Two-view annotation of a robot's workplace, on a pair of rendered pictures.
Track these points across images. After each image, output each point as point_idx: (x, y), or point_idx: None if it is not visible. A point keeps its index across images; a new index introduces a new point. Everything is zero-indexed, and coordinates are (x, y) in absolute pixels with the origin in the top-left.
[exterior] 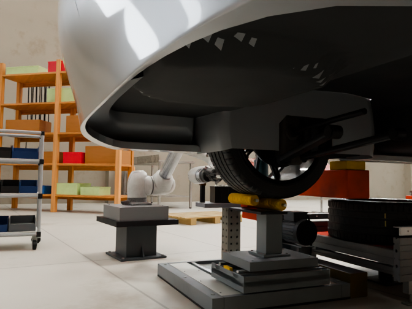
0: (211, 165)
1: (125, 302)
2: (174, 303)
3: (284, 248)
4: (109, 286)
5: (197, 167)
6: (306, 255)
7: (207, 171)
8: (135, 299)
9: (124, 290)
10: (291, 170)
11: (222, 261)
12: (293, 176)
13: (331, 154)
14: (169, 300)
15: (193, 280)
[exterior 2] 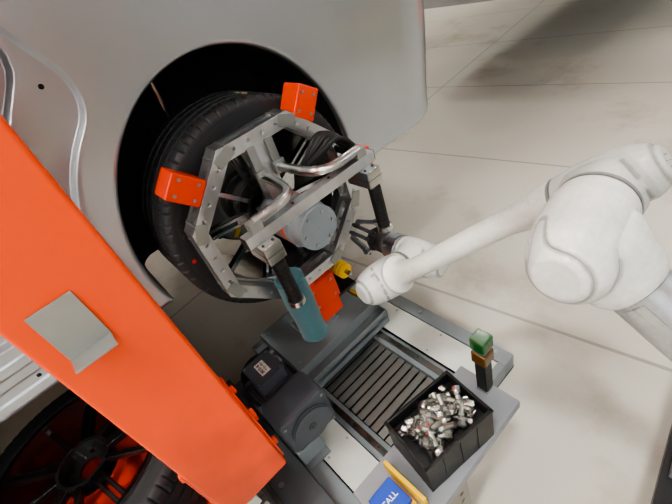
0: (393, 254)
1: (454, 272)
2: (411, 292)
3: (299, 366)
4: (519, 296)
5: (418, 241)
6: (270, 338)
7: (373, 224)
8: (452, 282)
9: (490, 295)
10: (243, 267)
11: (375, 318)
12: (246, 257)
13: (161, 286)
14: (420, 295)
15: (404, 306)
